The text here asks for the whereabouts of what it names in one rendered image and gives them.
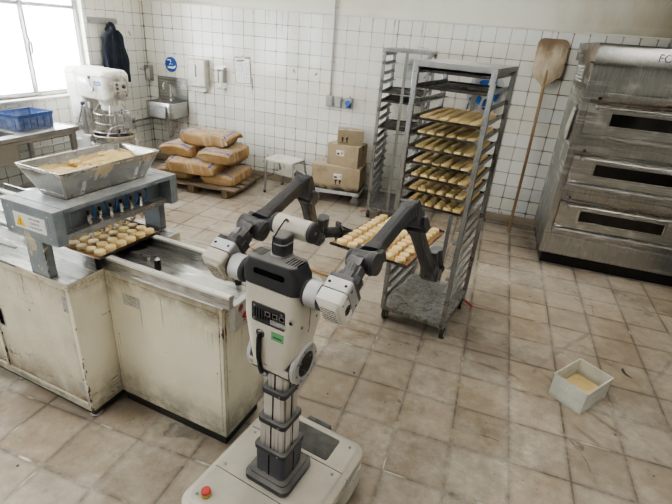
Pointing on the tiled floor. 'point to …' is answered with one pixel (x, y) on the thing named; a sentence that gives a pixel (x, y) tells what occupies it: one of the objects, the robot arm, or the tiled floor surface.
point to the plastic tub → (580, 385)
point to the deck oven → (613, 167)
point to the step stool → (284, 168)
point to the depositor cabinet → (61, 328)
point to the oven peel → (548, 48)
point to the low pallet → (217, 185)
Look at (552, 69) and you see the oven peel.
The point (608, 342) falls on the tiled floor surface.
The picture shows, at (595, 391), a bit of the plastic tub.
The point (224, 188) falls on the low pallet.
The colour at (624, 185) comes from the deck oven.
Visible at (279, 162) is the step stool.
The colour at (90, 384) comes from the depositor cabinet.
